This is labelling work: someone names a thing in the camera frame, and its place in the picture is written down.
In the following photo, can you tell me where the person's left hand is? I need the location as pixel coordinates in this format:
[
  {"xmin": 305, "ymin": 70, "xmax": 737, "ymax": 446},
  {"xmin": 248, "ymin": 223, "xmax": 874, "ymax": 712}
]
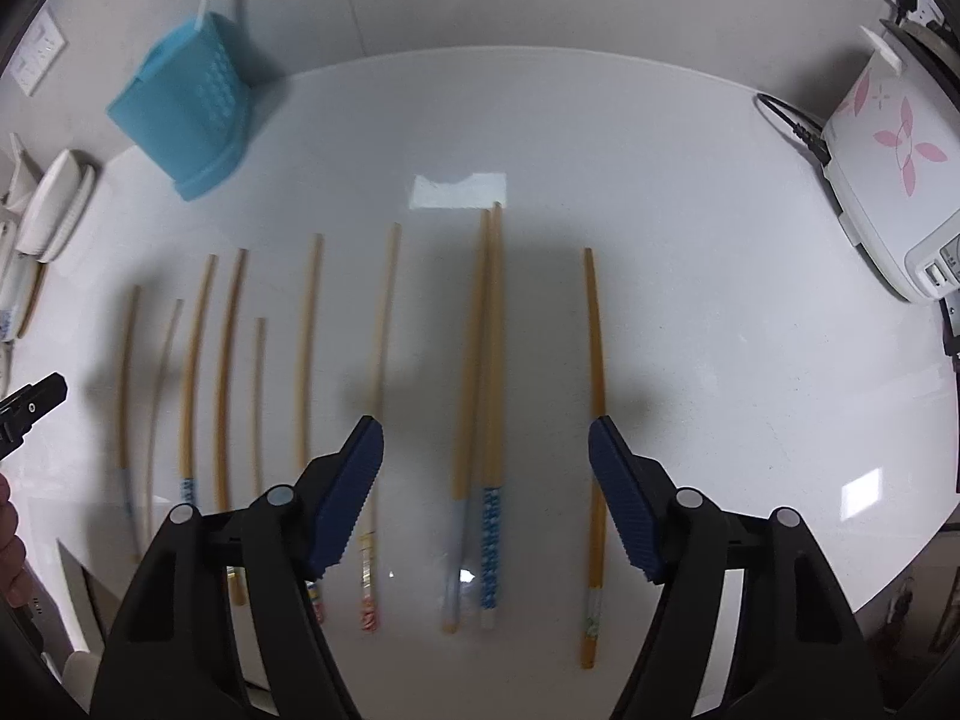
[{"xmin": 0, "ymin": 476, "xmax": 32, "ymax": 608}]

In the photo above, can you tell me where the white floral rice cooker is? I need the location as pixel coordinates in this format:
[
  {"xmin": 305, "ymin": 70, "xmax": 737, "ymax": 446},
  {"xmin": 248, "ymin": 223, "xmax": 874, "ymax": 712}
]
[{"xmin": 823, "ymin": 21, "xmax": 958, "ymax": 304}]

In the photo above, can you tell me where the chopstick with blue dotted end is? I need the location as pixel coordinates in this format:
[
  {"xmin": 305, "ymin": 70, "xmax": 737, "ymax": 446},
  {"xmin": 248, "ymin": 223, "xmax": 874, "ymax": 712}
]
[{"xmin": 480, "ymin": 203, "xmax": 505, "ymax": 631}]

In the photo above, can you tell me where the white ceramic dish stack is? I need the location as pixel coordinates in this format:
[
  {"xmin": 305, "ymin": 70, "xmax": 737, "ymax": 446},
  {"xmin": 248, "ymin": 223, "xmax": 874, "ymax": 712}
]
[{"xmin": 0, "ymin": 133, "xmax": 37, "ymax": 397}]

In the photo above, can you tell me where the chopstick with green end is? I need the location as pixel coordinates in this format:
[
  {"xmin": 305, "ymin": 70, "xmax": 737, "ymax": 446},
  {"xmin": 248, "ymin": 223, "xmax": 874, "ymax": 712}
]
[{"xmin": 579, "ymin": 249, "xmax": 607, "ymax": 670}]

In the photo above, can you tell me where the white wall socket left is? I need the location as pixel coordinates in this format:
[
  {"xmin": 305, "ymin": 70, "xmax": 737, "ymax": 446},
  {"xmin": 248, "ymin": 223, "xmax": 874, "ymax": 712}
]
[{"xmin": 8, "ymin": 10, "xmax": 67, "ymax": 96}]

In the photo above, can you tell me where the chopstick with red patterned end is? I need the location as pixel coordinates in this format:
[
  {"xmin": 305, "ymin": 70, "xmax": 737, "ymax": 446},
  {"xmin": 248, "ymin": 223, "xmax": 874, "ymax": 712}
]
[{"xmin": 359, "ymin": 223, "xmax": 402, "ymax": 632}]

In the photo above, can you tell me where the blue plastic utensil holder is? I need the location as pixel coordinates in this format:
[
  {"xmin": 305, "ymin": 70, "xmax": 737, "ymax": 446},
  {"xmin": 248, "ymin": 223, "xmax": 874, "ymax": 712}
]
[{"xmin": 107, "ymin": 13, "xmax": 252, "ymax": 202}]

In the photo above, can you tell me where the black power cable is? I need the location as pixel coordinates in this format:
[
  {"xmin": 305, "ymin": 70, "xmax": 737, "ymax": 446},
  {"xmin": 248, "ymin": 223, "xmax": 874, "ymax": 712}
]
[{"xmin": 753, "ymin": 91, "xmax": 832, "ymax": 166}]

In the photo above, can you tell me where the white ceramic bowl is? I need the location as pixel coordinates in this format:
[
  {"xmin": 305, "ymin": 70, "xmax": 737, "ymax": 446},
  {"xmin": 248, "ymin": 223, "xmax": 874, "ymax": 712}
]
[{"xmin": 14, "ymin": 149, "xmax": 96, "ymax": 263}]

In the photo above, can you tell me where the dark-ended chopstick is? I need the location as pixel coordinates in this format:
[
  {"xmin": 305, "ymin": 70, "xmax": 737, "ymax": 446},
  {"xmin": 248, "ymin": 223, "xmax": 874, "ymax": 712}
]
[{"xmin": 116, "ymin": 284, "xmax": 142, "ymax": 562}]

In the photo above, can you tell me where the plain wooden chopstick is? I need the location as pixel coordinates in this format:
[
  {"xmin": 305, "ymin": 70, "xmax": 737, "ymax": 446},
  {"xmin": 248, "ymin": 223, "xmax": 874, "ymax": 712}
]
[{"xmin": 214, "ymin": 247, "xmax": 249, "ymax": 607}]

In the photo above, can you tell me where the chopstick with grey end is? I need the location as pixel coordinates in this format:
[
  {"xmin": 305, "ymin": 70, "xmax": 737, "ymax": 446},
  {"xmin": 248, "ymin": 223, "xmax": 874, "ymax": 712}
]
[{"xmin": 443, "ymin": 210, "xmax": 491, "ymax": 634}]

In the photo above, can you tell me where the pale thin chopstick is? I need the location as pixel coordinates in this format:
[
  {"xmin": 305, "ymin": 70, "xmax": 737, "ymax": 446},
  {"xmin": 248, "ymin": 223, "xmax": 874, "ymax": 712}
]
[{"xmin": 143, "ymin": 298, "xmax": 184, "ymax": 543}]

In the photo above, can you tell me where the chopstick with blue band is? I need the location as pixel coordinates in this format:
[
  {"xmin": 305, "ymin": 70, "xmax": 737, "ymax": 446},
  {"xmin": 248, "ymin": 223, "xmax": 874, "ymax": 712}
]
[{"xmin": 179, "ymin": 254, "xmax": 218, "ymax": 504}]

